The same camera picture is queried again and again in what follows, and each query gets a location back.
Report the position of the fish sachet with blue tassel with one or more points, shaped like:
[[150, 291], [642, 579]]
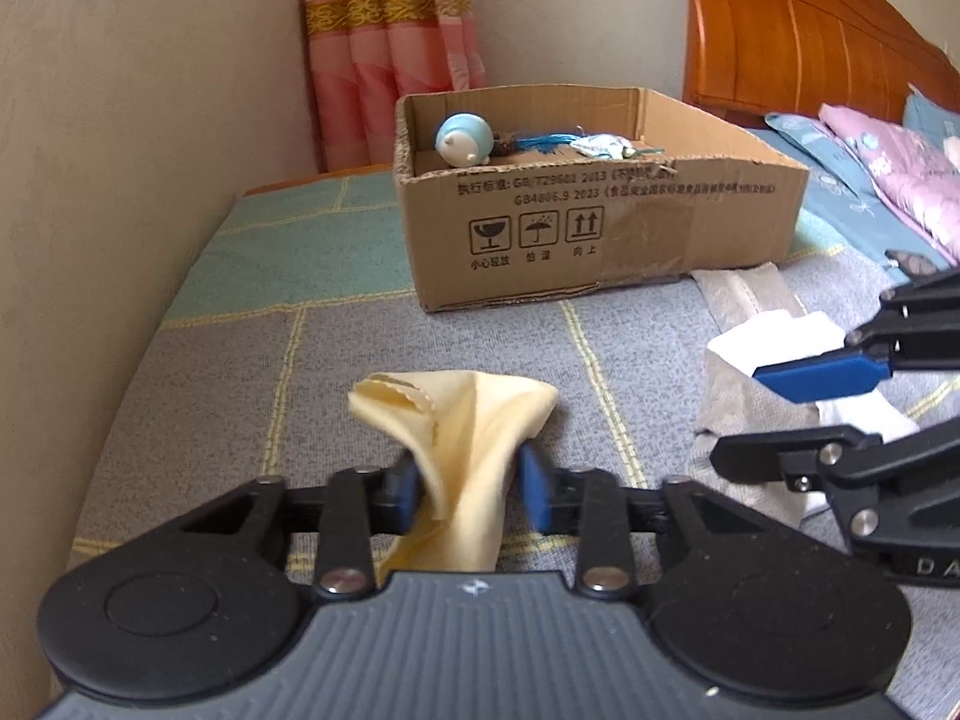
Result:
[[600, 144]]

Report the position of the pink floral pillow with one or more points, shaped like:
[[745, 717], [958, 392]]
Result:
[[900, 165]]

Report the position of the blue patterned bed sheet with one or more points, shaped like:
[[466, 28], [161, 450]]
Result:
[[832, 225]]

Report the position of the checked grey green bed sheet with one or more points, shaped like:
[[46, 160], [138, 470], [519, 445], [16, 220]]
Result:
[[225, 360]]

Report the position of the yellow cloth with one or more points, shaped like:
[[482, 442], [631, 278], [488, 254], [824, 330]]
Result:
[[472, 450]]

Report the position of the blue white plush chick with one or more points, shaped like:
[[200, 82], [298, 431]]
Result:
[[463, 139]]

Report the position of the orange wooden headboard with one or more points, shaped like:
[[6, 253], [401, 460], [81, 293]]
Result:
[[795, 30]]

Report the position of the wooden bed frame edge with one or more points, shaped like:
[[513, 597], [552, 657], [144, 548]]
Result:
[[315, 178]]

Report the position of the grey cloth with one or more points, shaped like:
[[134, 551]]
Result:
[[739, 289]]

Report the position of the cardboard box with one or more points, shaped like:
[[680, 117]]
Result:
[[600, 232]]

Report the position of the pink striped curtain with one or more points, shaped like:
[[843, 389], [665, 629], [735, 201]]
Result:
[[382, 52]]

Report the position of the teal pillow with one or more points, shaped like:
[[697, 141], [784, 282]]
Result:
[[930, 116]]

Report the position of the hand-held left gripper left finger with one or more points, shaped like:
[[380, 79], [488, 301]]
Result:
[[409, 491]]

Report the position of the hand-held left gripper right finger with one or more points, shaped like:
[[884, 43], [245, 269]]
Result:
[[534, 487]]

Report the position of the black smartphone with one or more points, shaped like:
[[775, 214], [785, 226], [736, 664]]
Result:
[[911, 261]]

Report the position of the white cloth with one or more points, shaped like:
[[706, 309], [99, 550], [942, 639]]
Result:
[[780, 334]]

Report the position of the blue patterned pillow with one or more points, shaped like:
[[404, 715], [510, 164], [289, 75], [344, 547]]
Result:
[[825, 157]]

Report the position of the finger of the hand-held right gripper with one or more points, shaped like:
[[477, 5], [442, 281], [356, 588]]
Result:
[[825, 376], [787, 454]]

